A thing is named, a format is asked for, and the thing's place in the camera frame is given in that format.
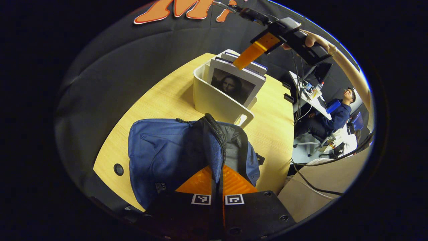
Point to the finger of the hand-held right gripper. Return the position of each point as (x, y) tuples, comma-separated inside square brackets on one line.
[(254, 52)]

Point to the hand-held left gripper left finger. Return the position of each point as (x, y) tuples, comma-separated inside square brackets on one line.
[(180, 214)]

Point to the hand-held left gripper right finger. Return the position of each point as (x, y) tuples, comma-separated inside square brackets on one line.
[(254, 214)]

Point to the portrait cover book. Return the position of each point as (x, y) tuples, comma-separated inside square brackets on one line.
[(234, 83)]

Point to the white bookshelf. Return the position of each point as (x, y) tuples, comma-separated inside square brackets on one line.
[(214, 100)]

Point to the blue schoolbag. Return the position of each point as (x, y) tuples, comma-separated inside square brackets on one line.
[(160, 150)]

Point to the black computer monitor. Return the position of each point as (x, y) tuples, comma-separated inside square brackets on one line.
[(321, 72)]

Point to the white office desk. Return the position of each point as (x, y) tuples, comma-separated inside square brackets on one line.
[(314, 100)]

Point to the small blue box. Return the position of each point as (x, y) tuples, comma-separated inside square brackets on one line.
[(333, 106)]

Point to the black table grommet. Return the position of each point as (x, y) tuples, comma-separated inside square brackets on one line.
[(118, 169)]

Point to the beige cardboard box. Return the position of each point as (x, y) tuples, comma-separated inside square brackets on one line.
[(327, 174)]

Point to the office chair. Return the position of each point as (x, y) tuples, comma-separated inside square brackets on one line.
[(314, 144)]

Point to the blue lit screen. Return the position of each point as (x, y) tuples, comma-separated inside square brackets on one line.
[(357, 121)]

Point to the white cloth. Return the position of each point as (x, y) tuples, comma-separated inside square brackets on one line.
[(346, 142)]

